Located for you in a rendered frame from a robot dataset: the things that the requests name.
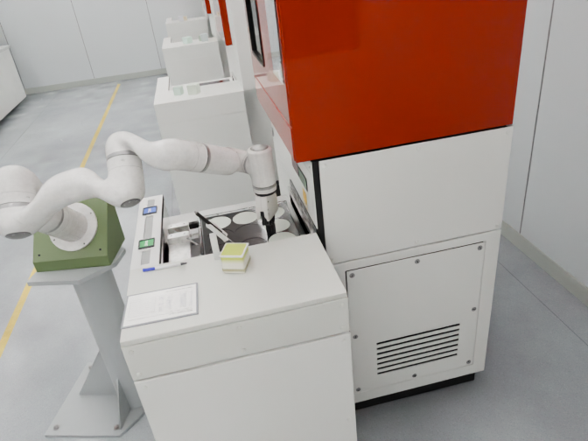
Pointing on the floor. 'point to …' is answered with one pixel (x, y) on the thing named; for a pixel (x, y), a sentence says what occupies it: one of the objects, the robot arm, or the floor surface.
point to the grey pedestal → (102, 331)
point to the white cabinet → (258, 396)
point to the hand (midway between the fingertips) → (270, 227)
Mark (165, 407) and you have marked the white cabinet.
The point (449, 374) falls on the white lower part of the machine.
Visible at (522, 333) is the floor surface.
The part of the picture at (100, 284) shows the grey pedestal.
